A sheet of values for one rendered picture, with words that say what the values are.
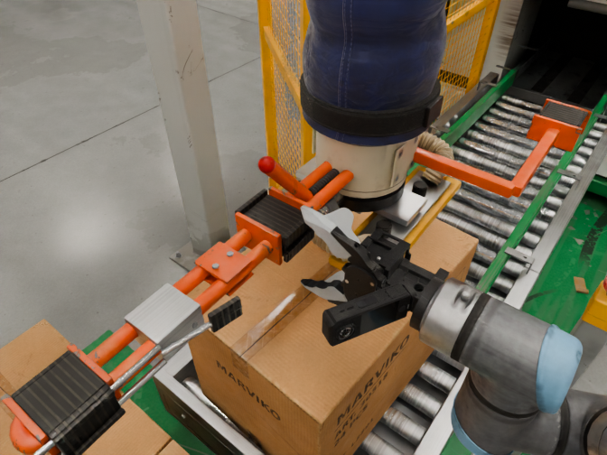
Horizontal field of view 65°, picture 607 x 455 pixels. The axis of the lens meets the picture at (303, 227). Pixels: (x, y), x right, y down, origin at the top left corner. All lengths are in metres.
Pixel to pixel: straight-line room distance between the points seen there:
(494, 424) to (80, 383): 0.48
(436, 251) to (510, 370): 0.61
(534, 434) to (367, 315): 0.25
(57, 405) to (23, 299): 2.02
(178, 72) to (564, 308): 1.93
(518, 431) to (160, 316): 0.45
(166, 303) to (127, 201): 2.31
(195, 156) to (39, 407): 1.51
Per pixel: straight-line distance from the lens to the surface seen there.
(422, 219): 0.91
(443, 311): 0.58
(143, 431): 1.37
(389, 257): 0.63
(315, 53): 0.73
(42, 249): 2.78
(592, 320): 1.15
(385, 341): 0.97
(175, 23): 1.75
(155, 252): 2.54
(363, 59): 0.69
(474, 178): 0.84
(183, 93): 1.83
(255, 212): 0.71
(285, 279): 1.05
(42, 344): 1.63
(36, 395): 0.58
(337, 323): 0.56
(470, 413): 0.67
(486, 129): 2.48
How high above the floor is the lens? 1.74
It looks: 43 degrees down
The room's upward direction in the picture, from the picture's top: straight up
